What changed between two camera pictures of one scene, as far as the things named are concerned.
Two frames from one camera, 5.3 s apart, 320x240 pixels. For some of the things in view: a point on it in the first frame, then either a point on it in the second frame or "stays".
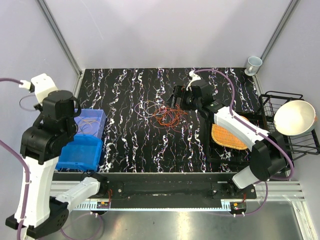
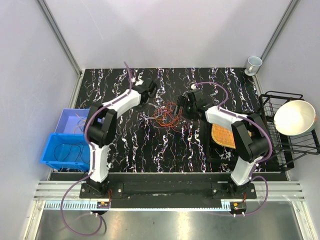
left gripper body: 43,107 → 143,104
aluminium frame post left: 56,29 stays
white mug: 252,65 stays
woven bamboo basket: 224,137 stays
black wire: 22,107 → 71,145
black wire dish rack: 297,146 stays
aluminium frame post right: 292,6 stays
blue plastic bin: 84,151 stays
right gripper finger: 171,101 → 177,110
